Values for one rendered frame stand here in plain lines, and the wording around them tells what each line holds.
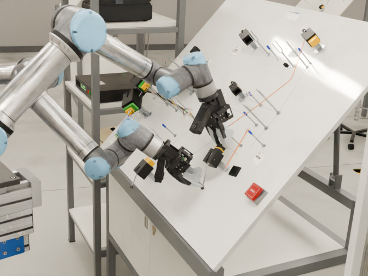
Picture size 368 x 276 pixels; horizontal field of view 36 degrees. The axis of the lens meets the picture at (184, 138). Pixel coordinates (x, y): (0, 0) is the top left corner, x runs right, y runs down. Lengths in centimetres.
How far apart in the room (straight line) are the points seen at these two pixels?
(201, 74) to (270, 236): 71
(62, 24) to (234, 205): 82
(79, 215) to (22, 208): 166
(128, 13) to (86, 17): 123
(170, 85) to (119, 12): 104
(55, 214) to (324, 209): 197
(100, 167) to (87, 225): 160
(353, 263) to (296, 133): 53
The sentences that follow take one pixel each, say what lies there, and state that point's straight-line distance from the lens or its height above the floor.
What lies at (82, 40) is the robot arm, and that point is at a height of 159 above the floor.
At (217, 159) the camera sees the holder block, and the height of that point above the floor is 113.
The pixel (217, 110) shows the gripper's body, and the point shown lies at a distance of 198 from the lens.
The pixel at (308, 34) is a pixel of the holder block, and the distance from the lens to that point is 214.
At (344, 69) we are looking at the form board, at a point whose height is 146.
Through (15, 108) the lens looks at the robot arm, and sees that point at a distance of 162.
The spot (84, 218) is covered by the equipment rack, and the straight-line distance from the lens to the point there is 348.
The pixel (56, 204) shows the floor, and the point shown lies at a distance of 420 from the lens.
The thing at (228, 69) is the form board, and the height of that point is 134.
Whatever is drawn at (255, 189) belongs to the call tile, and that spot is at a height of 110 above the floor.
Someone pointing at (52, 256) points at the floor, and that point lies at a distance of 359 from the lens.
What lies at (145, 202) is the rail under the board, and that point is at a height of 86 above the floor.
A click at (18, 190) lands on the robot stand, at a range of 185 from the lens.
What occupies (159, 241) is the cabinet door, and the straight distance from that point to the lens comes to 233.
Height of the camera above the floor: 188
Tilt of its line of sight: 20 degrees down
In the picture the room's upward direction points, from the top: 3 degrees clockwise
